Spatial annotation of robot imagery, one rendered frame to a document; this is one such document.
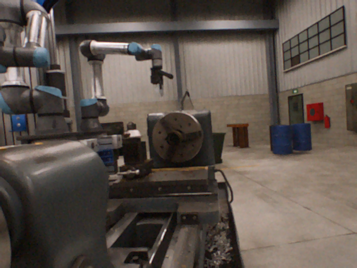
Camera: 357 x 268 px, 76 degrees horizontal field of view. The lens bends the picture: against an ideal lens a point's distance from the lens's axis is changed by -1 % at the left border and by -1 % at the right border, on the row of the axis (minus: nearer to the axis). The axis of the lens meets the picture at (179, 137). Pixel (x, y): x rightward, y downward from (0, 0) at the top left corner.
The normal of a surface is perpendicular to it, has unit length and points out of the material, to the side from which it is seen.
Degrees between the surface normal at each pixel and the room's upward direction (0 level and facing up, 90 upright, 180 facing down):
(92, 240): 96
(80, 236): 99
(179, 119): 90
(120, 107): 90
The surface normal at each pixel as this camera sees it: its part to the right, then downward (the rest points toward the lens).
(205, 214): -0.14, 0.04
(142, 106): 0.13, 0.04
